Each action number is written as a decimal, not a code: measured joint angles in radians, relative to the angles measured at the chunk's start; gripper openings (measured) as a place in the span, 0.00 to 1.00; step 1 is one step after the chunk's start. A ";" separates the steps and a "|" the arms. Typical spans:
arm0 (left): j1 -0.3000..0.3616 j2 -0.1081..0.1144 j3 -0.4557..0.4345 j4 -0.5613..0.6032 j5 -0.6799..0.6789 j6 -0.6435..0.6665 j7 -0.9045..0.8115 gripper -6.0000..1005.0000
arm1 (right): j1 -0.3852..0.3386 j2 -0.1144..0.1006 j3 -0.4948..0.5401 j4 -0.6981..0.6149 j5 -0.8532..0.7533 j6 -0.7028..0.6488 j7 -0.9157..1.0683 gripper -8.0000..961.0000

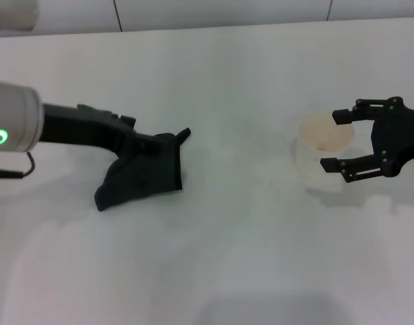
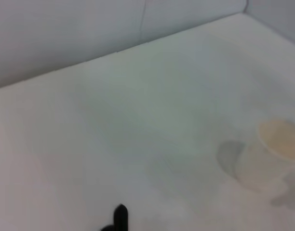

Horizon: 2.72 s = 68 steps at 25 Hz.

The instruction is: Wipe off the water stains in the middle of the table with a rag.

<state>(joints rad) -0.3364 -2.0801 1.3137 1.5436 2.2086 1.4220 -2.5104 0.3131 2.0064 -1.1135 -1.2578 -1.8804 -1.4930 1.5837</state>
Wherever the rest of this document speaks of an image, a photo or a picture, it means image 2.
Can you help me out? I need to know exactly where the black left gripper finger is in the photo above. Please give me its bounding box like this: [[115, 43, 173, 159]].
[[100, 204, 129, 231]]

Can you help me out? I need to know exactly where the translucent white plastic cup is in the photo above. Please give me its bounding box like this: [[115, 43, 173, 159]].
[[233, 119, 295, 193]]

